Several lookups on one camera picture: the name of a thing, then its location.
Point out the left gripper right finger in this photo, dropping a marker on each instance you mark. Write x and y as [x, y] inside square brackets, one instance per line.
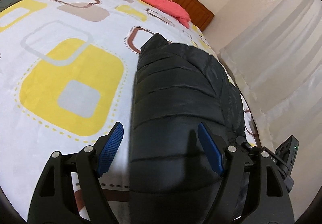
[230, 204]

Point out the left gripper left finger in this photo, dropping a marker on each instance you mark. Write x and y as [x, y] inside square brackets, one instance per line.
[68, 189]

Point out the black puffer jacket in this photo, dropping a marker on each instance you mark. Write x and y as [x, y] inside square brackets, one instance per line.
[176, 88]

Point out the cream side curtain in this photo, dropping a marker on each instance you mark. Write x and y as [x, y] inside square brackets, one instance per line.
[276, 63]

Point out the patterned white bed sheet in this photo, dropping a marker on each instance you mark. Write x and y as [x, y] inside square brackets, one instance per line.
[67, 74]

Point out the pink folded quilt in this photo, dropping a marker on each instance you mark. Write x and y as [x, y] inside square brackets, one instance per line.
[171, 8]

